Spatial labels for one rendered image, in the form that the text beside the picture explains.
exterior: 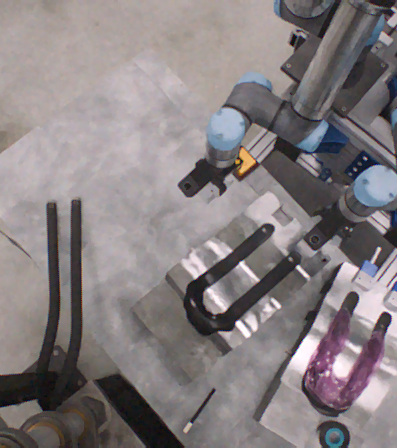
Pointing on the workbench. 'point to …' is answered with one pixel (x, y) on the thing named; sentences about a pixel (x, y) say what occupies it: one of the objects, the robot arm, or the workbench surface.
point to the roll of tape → (330, 433)
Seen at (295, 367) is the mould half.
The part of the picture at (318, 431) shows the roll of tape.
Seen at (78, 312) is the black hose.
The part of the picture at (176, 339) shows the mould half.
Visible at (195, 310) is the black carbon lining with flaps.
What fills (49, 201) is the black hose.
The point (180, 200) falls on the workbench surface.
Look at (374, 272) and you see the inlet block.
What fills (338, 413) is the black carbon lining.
